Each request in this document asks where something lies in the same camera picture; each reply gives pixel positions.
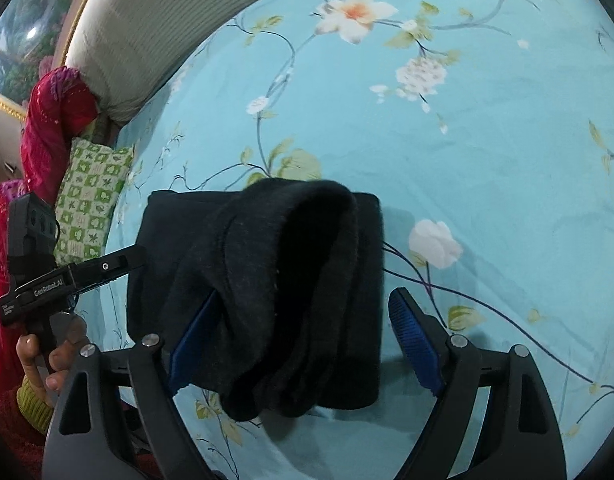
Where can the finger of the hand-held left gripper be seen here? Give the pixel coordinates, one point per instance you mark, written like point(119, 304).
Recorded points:
point(112, 265)
point(89, 288)

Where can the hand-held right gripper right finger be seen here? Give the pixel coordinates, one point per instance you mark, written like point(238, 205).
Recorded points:
point(414, 342)

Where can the green checked pillow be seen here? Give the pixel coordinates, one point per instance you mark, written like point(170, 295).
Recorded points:
point(92, 200)

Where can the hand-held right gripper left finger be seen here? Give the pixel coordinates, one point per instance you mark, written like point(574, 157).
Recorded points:
point(187, 355)

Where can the red sequined cloth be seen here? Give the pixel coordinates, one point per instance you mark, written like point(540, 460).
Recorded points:
point(57, 115)

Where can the black pants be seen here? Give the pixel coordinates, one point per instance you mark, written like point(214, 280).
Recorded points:
point(287, 285)

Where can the person's left hand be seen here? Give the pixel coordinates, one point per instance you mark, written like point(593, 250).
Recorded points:
point(67, 350)

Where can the grey striped headboard cushion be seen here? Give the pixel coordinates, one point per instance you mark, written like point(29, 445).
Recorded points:
point(137, 45)

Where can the gold framed landscape painting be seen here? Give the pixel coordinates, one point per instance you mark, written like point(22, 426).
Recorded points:
point(27, 25)

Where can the person's left forearm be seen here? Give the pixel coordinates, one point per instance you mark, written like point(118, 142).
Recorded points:
point(32, 405)

